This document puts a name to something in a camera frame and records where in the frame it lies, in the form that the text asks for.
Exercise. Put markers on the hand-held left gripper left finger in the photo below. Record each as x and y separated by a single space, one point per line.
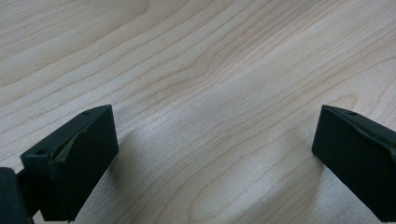
77 155

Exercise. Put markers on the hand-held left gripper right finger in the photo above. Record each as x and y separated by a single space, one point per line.
358 161

